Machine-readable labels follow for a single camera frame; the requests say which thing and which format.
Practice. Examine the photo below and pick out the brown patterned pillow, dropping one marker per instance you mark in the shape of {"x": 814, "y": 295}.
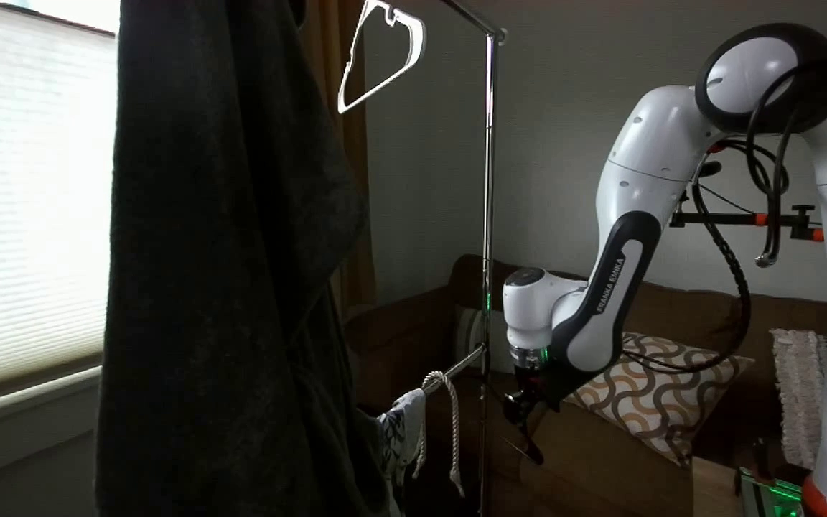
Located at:
{"x": 660, "y": 404}

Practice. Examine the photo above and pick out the brown couch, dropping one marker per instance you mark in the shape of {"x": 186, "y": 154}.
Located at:
{"x": 624, "y": 470}

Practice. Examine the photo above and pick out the chrome rack top rail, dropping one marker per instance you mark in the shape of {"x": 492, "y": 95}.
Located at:
{"x": 473, "y": 19}

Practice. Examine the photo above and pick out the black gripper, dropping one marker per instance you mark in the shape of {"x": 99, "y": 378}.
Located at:
{"x": 535, "y": 389}

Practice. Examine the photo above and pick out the white plastic hanger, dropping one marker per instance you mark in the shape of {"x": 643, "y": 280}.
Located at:
{"x": 412, "y": 48}

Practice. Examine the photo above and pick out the cardboard box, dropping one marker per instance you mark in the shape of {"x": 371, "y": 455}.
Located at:
{"x": 715, "y": 490}

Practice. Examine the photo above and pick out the black stand with orange clamps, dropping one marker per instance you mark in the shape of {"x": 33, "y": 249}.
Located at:
{"x": 748, "y": 220}

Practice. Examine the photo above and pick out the chrome rack lower rail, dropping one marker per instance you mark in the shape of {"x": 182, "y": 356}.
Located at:
{"x": 452, "y": 369}

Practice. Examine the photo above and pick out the chrome rack rail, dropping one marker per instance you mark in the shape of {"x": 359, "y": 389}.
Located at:
{"x": 473, "y": 19}
{"x": 452, "y": 369}

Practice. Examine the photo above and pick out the chrome rack upright pole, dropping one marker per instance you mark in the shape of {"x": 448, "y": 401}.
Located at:
{"x": 486, "y": 240}

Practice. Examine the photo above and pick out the brown curtain beside blind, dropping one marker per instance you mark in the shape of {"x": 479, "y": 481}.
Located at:
{"x": 351, "y": 191}

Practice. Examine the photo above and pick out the white floral cloth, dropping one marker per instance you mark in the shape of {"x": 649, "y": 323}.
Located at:
{"x": 402, "y": 431}

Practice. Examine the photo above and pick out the white knit throw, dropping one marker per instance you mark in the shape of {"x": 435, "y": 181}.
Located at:
{"x": 799, "y": 391}

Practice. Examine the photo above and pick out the dark hanging robe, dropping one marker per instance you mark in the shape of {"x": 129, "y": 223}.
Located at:
{"x": 222, "y": 289}

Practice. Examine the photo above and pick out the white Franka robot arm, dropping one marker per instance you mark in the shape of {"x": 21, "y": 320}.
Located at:
{"x": 651, "y": 144}

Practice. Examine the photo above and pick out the green-lit control box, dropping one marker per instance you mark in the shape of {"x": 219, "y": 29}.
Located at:
{"x": 772, "y": 494}

